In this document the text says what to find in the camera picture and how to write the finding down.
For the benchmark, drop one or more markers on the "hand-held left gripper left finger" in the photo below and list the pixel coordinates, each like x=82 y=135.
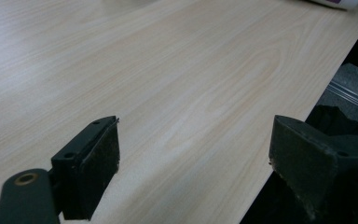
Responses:
x=88 y=168

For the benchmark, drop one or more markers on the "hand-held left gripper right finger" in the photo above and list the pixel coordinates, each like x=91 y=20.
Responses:
x=310 y=168

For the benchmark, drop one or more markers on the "white and purple toothpaste tube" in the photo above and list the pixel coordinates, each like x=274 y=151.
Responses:
x=338 y=2

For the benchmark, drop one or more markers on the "aluminium floor rail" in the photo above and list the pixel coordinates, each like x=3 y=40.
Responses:
x=354 y=96

